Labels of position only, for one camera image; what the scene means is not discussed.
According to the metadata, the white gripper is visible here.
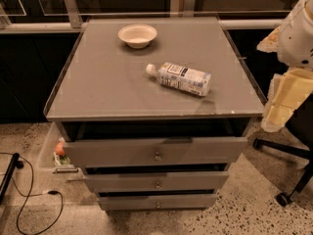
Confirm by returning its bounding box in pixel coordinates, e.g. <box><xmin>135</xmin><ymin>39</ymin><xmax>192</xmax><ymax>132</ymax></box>
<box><xmin>261</xmin><ymin>67</ymin><xmax>313</xmax><ymax>132</ymax></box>

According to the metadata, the grey drawer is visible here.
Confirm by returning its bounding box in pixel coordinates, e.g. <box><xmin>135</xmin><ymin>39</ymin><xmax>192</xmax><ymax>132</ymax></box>
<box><xmin>64</xmin><ymin>137</ymin><xmax>247</xmax><ymax>168</ymax></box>
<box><xmin>85</xmin><ymin>171</ymin><xmax>229</xmax><ymax>192</ymax></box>
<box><xmin>98</xmin><ymin>194</ymin><xmax>217</xmax><ymax>211</ymax></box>

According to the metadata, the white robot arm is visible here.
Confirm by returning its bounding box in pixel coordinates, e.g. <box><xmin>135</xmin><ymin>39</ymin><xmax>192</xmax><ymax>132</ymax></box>
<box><xmin>257</xmin><ymin>0</ymin><xmax>313</xmax><ymax>132</ymax></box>

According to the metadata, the grey top drawer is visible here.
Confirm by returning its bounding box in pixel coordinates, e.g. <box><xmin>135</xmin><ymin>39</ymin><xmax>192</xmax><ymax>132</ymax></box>
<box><xmin>64</xmin><ymin>137</ymin><xmax>247</xmax><ymax>168</ymax></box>

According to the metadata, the grey drawer cabinet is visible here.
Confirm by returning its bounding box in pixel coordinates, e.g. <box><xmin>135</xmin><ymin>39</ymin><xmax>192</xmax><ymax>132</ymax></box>
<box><xmin>45</xmin><ymin>18</ymin><xmax>263</xmax><ymax>200</ymax></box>

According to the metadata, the grey bottom drawer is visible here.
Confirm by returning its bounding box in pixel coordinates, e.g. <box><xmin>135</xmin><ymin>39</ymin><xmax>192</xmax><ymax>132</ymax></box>
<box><xmin>98</xmin><ymin>194</ymin><xmax>217</xmax><ymax>211</ymax></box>

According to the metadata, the black office chair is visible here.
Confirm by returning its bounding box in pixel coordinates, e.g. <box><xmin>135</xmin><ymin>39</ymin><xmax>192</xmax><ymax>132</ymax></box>
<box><xmin>252</xmin><ymin>95</ymin><xmax>313</xmax><ymax>207</ymax></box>

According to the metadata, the clear plastic water bottle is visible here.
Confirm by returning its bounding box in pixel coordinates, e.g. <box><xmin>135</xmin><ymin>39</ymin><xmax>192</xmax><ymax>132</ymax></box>
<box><xmin>146</xmin><ymin>63</ymin><xmax>211</xmax><ymax>97</ymax></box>

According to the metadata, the white paper bowl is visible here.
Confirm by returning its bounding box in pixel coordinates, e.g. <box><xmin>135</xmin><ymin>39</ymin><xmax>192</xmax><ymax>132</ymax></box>
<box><xmin>118</xmin><ymin>24</ymin><xmax>157</xmax><ymax>49</ymax></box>

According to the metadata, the orange round object in bin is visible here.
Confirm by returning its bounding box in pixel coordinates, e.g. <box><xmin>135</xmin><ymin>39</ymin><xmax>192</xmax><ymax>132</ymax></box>
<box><xmin>55</xmin><ymin>142</ymin><xmax>66</xmax><ymax>157</ymax></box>

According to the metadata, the green white packet in bin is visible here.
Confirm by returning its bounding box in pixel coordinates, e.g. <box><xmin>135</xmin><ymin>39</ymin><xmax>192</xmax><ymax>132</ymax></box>
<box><xmin>54</xmin><ymin>154</ymin><xmax>70</xmax><ymax>166</ymax></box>

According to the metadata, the black bar on floor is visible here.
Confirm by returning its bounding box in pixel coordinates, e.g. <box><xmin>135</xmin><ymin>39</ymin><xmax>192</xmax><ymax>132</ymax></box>
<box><xmin>0</xmin><ymin>153</ymin><xmax>20</xmax><ymax>204</ymax></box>

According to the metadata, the left metal bracket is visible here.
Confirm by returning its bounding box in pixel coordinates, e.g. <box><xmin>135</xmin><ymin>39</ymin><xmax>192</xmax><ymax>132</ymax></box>
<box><xmin>64</xmin><ymin>0</ymin><xmax>82</xmax><ymax>28</ymax></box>

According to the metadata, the black power cable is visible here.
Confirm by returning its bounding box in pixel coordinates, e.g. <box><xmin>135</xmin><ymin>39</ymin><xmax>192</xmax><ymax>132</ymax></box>
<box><xmin>0</xmin><ymin>152</ymin><xmax>65</xmax><ymax>235</ymax></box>

